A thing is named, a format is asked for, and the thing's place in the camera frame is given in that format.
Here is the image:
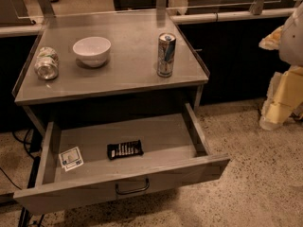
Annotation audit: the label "white horizontal rail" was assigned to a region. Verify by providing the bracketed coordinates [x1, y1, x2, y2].
[170, 8, 295, 25]

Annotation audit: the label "black floor cables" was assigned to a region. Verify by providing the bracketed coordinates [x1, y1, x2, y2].
[0, 128, 42, 227]

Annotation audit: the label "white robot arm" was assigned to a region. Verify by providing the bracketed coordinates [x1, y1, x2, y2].
[258, 4, 303, 131]

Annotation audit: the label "black rxbar chocolate bar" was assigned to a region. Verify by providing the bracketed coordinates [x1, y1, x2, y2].
[107, 140, 144, 160]

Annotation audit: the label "grey counter cabinet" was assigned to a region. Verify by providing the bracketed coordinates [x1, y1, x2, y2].
[15, 9, 208, 131]

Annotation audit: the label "green can lying down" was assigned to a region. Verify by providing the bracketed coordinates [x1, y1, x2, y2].
[34, 47, 59, 80]

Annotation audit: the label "tall silver blue can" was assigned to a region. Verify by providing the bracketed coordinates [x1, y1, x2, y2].
[157, 33, 176, 78]

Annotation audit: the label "white ceramic bowl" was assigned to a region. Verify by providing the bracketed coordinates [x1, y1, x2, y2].
[73, 37, 112, 67]

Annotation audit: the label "black drawer handle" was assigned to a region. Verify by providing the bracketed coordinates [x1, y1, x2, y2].
[115, 178, 150, 196]

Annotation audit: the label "white tag sticker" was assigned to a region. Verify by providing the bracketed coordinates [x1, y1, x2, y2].
[59, 147, 83, 171]

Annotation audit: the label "grey open drawer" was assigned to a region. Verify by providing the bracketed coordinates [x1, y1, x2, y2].
[13, 103, 230, 215]

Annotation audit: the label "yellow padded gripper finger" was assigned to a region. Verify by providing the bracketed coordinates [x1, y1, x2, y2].
[259, 66, 303, 131]
[258, 26, 283, 50]

